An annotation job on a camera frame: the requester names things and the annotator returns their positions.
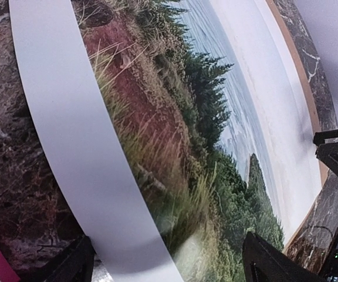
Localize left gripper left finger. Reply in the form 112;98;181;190
36;235;94;281

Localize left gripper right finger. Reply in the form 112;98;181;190
242;231;324;282

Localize brown cardboard backing board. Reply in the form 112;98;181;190
264;0;330;256

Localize landscape photo print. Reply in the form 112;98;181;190
8;0;324;282

